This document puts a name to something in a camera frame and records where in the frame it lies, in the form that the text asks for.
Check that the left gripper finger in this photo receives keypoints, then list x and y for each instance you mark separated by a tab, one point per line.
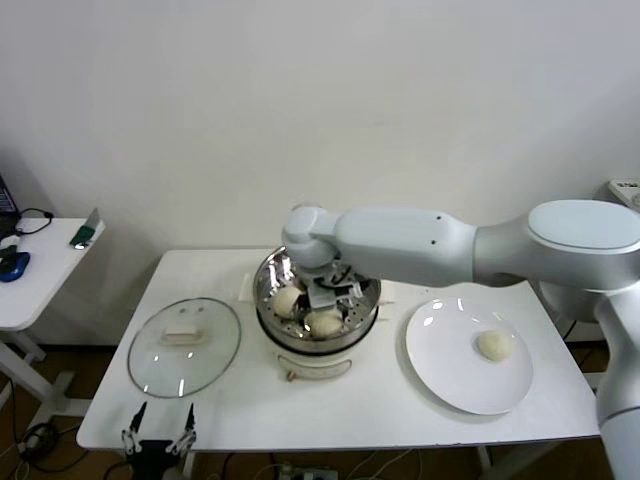
135	430
190	430

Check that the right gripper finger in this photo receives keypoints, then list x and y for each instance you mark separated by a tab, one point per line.
304	301
350	309

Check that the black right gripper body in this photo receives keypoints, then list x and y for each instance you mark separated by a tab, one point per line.
349	287

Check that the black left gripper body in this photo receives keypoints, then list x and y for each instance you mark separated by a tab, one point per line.
150	452

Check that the white steamed baozi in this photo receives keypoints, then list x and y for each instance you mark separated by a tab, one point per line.
324	323
495	345
286	302

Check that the round glass pot lid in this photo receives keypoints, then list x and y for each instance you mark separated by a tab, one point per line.
215	320

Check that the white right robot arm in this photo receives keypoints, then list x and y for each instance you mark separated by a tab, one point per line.
400	240

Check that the perforated steel steamer basket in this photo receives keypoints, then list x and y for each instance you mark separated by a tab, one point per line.
265	300

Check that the white electric cooker base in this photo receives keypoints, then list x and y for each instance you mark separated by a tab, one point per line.
310	365

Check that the large white plate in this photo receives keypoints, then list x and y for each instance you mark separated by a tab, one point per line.
440	360

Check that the grey floor power strip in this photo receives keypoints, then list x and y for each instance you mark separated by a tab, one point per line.
310	472

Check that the white side table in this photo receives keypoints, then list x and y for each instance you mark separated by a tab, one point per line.
45	265

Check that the blue rounded device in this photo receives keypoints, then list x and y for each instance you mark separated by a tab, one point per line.
15	267

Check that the dark laptop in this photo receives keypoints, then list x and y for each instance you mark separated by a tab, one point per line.
6	200

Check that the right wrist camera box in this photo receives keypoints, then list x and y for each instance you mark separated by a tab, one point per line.
322	297

